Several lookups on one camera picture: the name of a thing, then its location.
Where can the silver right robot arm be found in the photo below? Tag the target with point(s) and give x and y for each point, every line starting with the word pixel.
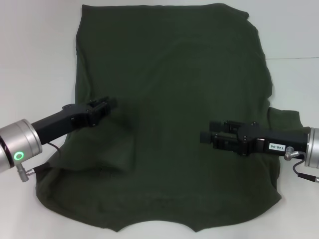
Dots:
pixel 314 149

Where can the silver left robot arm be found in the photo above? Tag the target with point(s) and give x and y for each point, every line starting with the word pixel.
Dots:
pixel 17 144

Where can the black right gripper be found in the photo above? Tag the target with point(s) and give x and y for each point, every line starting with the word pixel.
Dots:
pixel 286 138

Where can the dark green shirt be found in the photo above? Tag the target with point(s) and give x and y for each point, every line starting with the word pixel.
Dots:
pixel 174 74

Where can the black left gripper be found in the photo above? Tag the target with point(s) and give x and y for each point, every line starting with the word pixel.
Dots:
pixel 62 119

